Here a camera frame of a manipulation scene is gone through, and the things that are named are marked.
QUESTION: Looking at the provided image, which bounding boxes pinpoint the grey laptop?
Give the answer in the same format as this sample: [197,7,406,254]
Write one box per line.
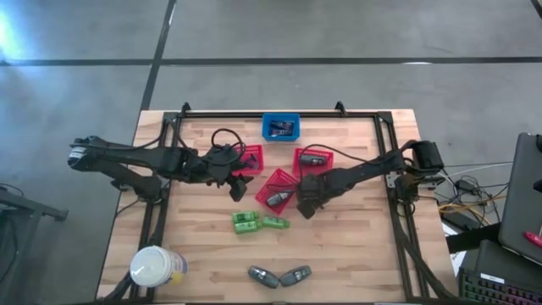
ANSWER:
[497,131,542,267]

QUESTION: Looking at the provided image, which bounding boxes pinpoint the white cable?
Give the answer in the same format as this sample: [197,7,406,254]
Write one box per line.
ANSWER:
[440,160,516,179]

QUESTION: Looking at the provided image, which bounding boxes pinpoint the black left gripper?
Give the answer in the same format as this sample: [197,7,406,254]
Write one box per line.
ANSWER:
[202,146,260,203]

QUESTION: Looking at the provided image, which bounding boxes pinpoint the black metal table frame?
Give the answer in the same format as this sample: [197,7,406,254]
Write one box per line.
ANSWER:
[95,101,462,305]

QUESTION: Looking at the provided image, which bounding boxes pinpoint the grey deodorant stick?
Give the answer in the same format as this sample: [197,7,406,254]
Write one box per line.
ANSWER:
[247,265,281,290]
[279,264,313,288]
[299,154,328,167]
[265,190,296,208]

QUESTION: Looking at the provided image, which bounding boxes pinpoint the black strap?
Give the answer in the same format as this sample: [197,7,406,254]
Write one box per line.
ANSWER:
[445,223,501,254]

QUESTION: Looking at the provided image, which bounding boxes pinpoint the green travel bottle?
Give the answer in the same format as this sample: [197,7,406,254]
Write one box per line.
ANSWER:
[230,210,260,225]
[233,220,263,235]
[261,215,291,230]

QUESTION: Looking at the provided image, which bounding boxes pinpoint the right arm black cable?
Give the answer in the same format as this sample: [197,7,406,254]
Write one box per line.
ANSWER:
[297,143,384,181]

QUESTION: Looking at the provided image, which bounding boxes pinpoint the blue plastic basket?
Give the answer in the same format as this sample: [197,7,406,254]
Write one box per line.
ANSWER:
[261,112,301,142]

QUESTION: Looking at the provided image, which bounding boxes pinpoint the red plastic basket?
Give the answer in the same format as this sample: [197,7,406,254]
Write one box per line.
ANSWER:
[234,144,265,177]
[255,168,301,216]
[291,147,335,181]

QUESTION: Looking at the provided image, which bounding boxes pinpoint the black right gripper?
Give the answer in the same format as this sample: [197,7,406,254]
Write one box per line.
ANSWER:
[295,172,335,220]

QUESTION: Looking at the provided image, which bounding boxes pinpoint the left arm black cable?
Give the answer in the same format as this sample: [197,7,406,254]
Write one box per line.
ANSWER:
[210,127,248,168]

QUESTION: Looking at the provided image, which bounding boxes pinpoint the red hand tool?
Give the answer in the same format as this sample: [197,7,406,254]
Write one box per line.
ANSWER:
[523,230,542,249]

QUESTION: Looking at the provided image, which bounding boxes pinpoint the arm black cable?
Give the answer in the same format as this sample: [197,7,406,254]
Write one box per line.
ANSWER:
[210,127,248,168]
[297,143,384,181]

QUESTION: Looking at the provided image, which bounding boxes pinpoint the white wipes canister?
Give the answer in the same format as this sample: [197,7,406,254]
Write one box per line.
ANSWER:
[129,245,190,289]

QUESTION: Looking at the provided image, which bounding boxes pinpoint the black case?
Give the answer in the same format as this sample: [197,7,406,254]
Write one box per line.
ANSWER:
[473,239,542,280]

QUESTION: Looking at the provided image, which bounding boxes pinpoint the backlit black keyboard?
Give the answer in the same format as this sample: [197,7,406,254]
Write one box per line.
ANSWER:
[458,267,542,305]

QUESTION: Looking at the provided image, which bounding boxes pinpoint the grey metal stand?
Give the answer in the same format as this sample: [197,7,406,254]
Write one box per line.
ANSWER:
[0,182,69,297]

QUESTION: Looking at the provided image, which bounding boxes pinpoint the yellow cable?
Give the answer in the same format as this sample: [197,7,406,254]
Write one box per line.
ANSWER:
[438,202,497,218]

